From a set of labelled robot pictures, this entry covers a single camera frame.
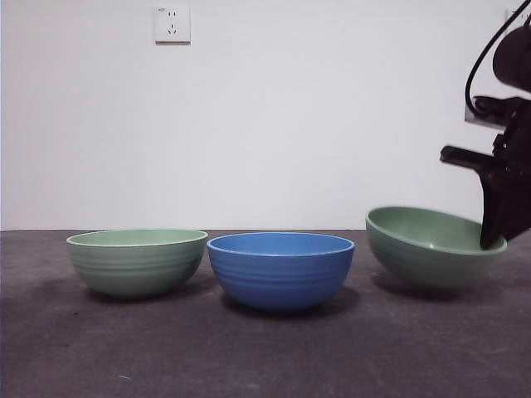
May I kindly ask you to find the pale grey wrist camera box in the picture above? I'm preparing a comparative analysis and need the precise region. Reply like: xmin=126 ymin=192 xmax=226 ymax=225
xmin=464 ymin=104 xmax=506 ymax=126

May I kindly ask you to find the green ribbed bowl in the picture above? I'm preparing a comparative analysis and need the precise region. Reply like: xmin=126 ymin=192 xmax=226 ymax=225
xmin=365 ymin=206 xmax=508 ymax=291
xmin=66 ymin=228 xmax=209 ymax=300

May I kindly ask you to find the blue ribbed bowl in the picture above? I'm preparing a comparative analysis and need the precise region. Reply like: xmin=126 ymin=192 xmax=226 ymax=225
xmin=206 ymin=231 xmax=356 ymax=314

